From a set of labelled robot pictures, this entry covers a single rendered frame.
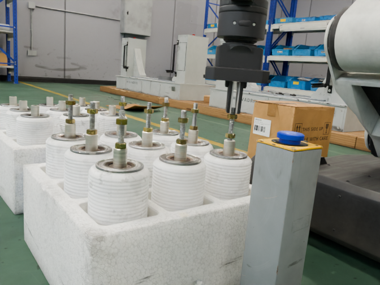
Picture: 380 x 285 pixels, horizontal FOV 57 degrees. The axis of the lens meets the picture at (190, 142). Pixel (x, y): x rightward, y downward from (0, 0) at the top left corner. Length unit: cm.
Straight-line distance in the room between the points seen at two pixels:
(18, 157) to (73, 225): 48
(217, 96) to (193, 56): 77
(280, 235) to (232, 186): 17
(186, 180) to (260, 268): 18
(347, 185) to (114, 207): 54
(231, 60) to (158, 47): 740
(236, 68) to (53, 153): 40
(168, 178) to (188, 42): 347
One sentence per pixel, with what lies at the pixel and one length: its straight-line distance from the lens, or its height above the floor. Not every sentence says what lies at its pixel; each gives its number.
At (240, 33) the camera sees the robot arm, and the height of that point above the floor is 48.
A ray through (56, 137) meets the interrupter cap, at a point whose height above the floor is 25.
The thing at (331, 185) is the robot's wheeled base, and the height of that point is 18.
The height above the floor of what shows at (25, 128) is 22.
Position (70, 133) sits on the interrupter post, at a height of 26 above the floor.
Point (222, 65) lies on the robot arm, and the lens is 66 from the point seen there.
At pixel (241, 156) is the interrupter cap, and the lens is 69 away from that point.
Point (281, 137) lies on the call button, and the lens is 54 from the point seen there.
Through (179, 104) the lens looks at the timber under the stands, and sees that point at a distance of 383.
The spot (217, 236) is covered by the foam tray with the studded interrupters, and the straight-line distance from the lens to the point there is 64.
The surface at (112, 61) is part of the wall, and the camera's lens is 752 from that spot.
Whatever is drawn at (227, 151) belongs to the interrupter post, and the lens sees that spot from 70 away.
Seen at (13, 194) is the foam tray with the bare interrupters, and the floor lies 6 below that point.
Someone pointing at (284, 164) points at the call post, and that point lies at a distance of 52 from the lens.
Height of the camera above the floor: 41
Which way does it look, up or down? 11 degrees down
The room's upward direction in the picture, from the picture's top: 5 degrees clockwise
